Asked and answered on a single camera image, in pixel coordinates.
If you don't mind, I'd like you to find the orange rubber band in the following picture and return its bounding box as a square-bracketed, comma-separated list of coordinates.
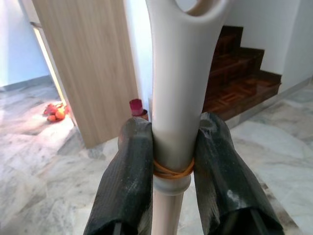
[153, 158, 196, 179]

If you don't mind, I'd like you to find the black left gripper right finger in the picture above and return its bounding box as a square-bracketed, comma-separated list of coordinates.
[194, 112, 286, 235]

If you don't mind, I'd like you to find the dark wooden staircase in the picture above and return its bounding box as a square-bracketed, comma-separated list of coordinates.
[202, 25, 282, 122]

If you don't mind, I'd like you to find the light wood altar cabinet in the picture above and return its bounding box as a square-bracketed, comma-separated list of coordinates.
[21, 0, 147, 149]

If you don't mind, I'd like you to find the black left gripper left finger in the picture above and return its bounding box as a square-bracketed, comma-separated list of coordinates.
[83, 117, 156, 235]

